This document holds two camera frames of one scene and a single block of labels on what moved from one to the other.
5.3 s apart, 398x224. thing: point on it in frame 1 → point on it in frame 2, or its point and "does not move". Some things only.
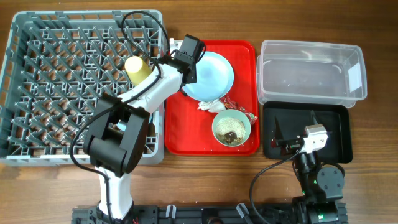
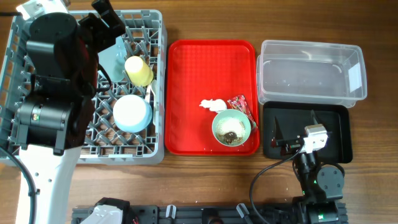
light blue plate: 214,78 → 112,60
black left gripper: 194,79 → 91,25
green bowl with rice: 231,127 does not move
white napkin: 215,106 does not move
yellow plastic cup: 136,69 does not move
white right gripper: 278,135 does not move
